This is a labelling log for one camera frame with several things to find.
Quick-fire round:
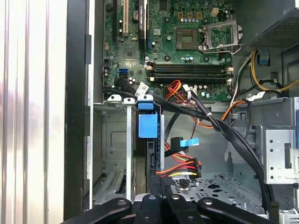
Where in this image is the thin metal locking lever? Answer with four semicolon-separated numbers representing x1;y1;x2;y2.
198;43;242;56

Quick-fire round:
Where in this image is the red yellow disk power wire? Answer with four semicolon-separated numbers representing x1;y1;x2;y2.
155;149;203;179

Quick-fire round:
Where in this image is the black expansion slot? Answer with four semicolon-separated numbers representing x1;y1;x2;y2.
112;0;118;45

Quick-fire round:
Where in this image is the black graphics card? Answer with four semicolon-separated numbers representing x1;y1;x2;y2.
137;0;150;51

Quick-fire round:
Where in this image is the metal socket cover frame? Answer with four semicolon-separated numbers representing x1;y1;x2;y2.
201;20;244;51

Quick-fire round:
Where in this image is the white expansion slot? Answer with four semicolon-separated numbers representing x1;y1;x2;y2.
123;0;130;37

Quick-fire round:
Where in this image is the metal disk bay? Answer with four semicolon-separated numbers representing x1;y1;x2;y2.
92;94;164;206

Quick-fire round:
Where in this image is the thin orange wire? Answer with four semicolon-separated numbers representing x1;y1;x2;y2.
192;99;248;130

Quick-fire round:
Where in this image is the black cable bundle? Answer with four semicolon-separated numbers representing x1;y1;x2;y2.
102;78;273;212

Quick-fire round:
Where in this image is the CPU socket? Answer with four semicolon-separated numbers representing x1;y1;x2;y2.
176;28;199;50

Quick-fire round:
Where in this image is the black open PC case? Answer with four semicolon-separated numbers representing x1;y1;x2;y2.
63;0;299;224

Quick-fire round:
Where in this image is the black RAM slot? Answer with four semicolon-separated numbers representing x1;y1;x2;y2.
146;62;234;72
149;72;234;83

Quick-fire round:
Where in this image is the green motherboard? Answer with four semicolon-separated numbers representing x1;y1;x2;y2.
102;0;235;103

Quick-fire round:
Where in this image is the hard disk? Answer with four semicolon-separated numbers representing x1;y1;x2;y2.
135;94;164;178

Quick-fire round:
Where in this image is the white black wire bundle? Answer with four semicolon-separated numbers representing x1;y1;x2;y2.
230;53;256;103

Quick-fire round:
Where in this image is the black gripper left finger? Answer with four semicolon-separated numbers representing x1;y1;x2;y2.
61;176;164;224

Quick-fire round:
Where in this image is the metal drive cage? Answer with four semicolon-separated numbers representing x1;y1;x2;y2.
253;97;299;185

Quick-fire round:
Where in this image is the black data wire blue tab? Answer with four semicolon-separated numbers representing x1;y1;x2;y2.
163;112;200;158

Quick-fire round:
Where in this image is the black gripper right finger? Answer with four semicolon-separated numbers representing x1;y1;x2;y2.
161;177;278;224

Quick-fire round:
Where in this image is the grey power supply unit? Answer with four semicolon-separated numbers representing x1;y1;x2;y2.
242;8;299;50

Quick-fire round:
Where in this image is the orange red wire bundle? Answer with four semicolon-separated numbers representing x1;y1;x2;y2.
166;79;188;101

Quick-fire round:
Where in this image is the yellow black power cable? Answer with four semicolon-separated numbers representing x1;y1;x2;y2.
249;49;299;93

